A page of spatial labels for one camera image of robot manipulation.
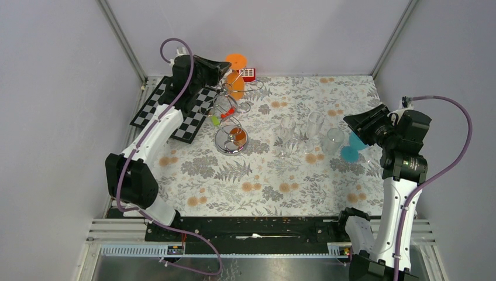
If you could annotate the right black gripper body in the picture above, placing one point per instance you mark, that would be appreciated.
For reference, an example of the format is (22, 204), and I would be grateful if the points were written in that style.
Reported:
(379, 130)

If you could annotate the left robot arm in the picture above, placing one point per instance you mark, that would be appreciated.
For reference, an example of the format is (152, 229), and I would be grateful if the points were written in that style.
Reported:
(129, 177)

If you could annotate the orange wine glass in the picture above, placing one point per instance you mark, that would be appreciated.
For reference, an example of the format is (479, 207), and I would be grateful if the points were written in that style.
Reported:
(234, 80)

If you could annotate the green small block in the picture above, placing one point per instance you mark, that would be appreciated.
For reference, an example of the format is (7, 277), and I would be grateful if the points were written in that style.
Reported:
(215, 120)

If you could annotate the blue wine glass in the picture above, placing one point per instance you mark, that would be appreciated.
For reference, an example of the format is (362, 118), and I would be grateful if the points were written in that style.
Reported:
(350, 153)

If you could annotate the red curved block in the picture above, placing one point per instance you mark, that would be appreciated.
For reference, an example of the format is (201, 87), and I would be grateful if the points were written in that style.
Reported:
(228, 113)

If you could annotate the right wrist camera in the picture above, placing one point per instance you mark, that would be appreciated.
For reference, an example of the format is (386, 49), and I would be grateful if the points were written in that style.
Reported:
(395, 116)

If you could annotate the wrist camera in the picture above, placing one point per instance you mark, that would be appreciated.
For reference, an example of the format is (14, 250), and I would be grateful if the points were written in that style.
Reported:
(180, 53)
(395, 116)

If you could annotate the floral tablecloth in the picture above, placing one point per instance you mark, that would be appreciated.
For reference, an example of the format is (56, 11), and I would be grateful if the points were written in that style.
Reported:
(198, 180)

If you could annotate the red white block toy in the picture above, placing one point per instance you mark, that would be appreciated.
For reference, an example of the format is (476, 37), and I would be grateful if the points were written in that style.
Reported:
(248, 74)

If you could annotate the chrome wine glass rack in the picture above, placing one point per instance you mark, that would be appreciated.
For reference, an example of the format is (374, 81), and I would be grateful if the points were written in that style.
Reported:
(231, 138)

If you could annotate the clear wine glass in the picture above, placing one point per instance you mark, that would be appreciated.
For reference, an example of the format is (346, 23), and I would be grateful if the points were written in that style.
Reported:
(284, 133)
(312, 130)

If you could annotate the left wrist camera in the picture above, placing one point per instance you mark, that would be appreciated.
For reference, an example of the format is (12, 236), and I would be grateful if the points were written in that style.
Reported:
(180, 53)

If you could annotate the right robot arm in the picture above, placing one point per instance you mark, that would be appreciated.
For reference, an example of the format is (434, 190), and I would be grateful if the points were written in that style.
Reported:
(399, 134)

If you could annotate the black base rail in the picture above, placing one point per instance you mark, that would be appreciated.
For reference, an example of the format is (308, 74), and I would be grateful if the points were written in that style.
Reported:
(253, 235)

